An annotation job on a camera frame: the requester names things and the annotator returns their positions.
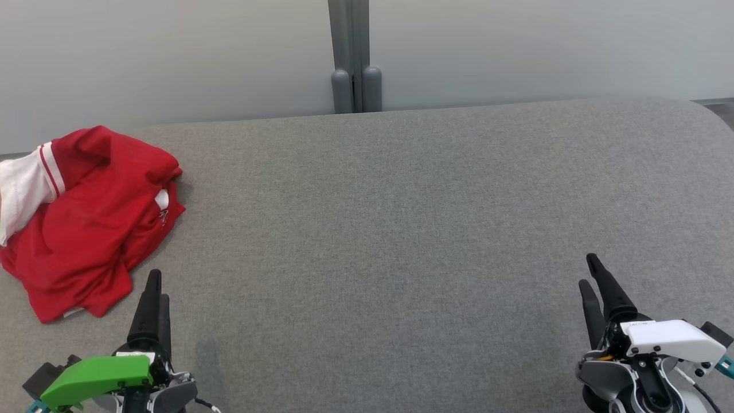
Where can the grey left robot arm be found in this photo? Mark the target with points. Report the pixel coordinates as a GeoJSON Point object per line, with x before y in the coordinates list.
{"type": "Point", "coordinates": [175, 393]}

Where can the red shorts with white trim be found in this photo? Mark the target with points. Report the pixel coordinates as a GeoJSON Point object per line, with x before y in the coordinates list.
{"type": "Point", "coordinates": [120, 172]}

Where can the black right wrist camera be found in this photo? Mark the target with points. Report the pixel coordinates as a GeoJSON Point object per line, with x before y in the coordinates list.
{"type": "Point", "coordinates": [718, 334]}

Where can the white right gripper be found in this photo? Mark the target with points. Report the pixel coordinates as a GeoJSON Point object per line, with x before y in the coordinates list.
{"type": "Point", "coordinates": [671, 339]}

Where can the grey partition post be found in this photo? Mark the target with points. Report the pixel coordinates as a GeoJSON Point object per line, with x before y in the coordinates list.
{"type": "Point", "coordinates": [355, 57]}

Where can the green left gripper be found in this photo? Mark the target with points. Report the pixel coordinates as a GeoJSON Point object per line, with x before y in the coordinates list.
{"type": "Point", "coordinates": [94, 376]}

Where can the red white jersey shirt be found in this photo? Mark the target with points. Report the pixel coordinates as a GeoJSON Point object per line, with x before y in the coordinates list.
{"type": "Point", "coordinates": [63, 275]}

